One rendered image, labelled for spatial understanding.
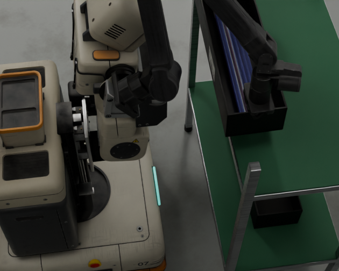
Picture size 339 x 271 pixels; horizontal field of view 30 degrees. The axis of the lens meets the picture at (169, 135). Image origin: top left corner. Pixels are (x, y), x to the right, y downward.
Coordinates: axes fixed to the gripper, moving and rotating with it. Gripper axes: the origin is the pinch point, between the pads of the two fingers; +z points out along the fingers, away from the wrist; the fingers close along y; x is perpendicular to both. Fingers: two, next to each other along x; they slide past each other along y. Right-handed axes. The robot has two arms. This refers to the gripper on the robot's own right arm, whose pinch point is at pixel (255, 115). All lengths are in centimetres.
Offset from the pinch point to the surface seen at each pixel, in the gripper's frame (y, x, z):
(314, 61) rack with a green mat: 29.7, -27.9, 16.1
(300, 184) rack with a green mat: -15.0, -11.6, 16.0
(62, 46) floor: 133, 65, 108
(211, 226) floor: 19, 5, 110
